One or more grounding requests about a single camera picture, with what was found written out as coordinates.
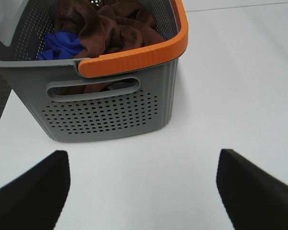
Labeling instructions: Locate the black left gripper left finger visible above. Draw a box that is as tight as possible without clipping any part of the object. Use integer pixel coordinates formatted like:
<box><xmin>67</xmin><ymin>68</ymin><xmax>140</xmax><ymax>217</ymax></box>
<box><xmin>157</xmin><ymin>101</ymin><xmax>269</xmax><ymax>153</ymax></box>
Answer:
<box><xmin>0</xmin><ymin>150</ymin><xmax>70</xmax><ymax>230</ymax></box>

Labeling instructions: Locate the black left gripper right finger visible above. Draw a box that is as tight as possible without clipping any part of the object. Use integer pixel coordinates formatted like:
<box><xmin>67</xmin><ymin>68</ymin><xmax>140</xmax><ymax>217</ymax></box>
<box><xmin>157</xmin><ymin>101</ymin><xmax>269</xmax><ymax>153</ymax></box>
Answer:
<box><xmin>216</xmin><ymin>149</ymin><xmax>288</xmax><ymax>230</ymax></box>

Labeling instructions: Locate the brown towel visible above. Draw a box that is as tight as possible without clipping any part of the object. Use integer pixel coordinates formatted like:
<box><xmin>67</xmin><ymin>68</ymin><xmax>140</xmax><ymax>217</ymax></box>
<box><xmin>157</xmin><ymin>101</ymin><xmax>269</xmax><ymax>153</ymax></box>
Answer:
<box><xmin>54</xmin><ymin>0</ymin><xmax>166</xmax><ymax>94</ymax></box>

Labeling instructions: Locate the grey basket with orange rim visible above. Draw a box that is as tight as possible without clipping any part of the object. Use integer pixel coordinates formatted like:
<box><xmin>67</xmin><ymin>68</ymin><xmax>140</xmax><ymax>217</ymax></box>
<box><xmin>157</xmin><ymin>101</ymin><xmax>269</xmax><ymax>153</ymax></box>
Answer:
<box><xmin>0</xmin><ymin>0</ymin><xmax>188</xmax><ymax>142</ymax></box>

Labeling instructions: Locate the blue cloth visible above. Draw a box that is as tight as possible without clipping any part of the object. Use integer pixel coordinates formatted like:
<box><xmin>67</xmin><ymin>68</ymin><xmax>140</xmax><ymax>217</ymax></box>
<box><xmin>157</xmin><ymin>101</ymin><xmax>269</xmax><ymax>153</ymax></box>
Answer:
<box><xmin>37</xmin><ymin>31</ymin><xmax>84</xmax><ymax>60</ymax></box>

